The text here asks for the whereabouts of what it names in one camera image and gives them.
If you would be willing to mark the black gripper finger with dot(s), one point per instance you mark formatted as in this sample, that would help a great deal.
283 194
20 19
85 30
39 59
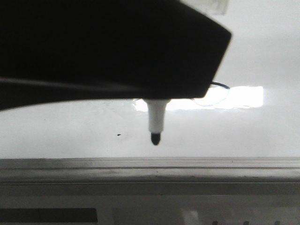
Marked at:
67 50

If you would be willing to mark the white black whiteboard marker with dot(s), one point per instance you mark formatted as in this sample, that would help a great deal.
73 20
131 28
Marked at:
156 117

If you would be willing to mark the white whiteboard surface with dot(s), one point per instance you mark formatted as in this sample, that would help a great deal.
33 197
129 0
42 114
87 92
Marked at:
259 116

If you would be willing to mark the dark panel below frame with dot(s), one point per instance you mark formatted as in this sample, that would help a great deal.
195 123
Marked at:
86 215

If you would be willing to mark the grey aluminium whiteboard frame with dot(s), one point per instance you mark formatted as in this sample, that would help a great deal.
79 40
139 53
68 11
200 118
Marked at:
97 170

